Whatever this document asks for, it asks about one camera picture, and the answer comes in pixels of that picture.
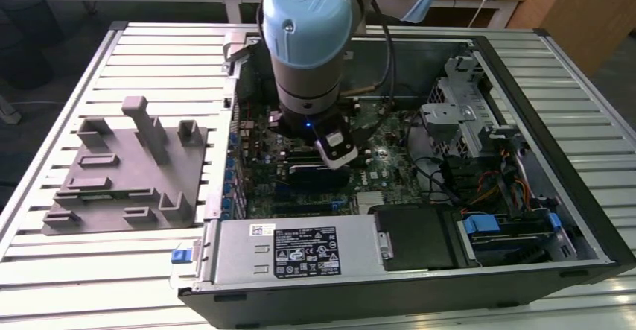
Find small black graphics card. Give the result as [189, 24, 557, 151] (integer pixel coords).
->
[286, 162, 352, 192]

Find green motherboard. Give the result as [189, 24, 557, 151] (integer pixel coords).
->
[225, 97, 450, 221]

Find silver finned chipset heatsink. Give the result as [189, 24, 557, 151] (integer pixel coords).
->
[356, 191, 386, 209]

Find silver perforated disk bay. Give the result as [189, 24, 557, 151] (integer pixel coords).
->
[420, 56, 524, 159]

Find grey parts rack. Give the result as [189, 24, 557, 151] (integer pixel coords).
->
[41, 95, 222, 236]

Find silver power supply unit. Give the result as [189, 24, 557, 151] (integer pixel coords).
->
[196, 216, 394, 294]

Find blue case latch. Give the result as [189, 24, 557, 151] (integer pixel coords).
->
[169, 247, 193, 265]

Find hard disk in blue carrier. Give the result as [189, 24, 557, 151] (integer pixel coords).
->
[458, 212, 566, 266]

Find black open PC case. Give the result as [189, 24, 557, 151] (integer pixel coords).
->
[176, 28, 636, 330]

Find grey chair leg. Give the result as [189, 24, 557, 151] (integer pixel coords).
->
[0, 95, 24, 125]

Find dark office chair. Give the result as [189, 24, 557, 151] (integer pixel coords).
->
[0, 4, 68, 91]

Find wooden cabinet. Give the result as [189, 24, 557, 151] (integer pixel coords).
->
[505, 0, 636, 80]

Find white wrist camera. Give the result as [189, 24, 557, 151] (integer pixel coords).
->
[313, 128, 360, 170]

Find black cable with brass plug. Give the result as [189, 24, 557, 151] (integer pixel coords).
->
[341, 85, 378, 97]

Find thin black case wire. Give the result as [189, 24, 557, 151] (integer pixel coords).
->
[404, 112, 453, 208]

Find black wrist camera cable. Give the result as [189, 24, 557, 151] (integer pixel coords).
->
[365, 5, 398, 139]

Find silver bracket with round hole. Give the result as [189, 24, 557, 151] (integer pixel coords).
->
[420, 103, 477, 138]

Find black cable connector block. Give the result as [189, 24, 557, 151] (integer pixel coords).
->
[441, 156, 478, 197]

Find orange wires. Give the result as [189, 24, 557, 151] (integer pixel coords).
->
[466, 171, 504, 212]

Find yellow and red wires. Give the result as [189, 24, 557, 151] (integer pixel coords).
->
[510, 179, 532, 212]

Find white charging cable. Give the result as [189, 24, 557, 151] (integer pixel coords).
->
[469, 0, 490, 28]

